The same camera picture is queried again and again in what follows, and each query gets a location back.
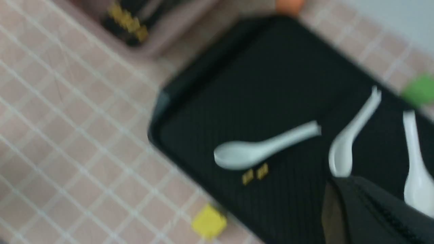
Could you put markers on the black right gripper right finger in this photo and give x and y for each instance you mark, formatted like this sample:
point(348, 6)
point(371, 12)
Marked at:
point(374, 216)

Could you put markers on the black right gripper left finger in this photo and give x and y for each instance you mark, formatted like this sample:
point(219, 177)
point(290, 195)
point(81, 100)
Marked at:
point(333, 216)

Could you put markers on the black chopstick gold end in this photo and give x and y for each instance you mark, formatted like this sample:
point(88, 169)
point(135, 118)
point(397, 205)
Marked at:
point(248, 176)
point(262, 171)

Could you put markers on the white ceramic spoon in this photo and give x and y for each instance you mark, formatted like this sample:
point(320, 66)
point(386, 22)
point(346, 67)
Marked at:
point(340, 153)
point(418, 191)
point(240, 155)

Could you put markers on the yellow block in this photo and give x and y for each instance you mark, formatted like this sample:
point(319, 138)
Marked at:
point(209, 222)

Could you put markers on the green block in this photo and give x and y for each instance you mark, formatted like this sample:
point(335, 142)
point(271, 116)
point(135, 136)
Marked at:
point(419, 91)

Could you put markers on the black plastic tray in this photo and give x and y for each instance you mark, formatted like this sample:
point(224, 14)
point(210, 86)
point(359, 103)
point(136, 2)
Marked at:
point(266, 76)

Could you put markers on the orange block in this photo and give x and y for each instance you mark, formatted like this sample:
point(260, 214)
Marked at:
point(289, 7)

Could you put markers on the pink checkered tablecloth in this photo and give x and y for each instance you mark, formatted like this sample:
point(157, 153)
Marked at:
point(76, 167)

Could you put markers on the pink plastic bin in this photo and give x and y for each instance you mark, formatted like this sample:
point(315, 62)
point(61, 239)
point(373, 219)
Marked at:
point(167, 31)

